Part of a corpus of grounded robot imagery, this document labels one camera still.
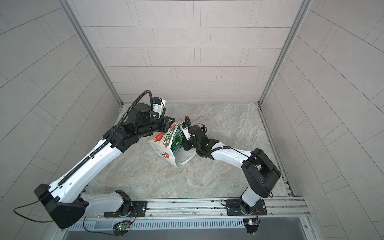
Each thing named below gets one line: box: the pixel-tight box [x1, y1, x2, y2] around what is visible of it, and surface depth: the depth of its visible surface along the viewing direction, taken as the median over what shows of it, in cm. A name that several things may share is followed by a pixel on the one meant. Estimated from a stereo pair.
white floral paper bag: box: [148, 121, 197, 168], surface depth 75 cm
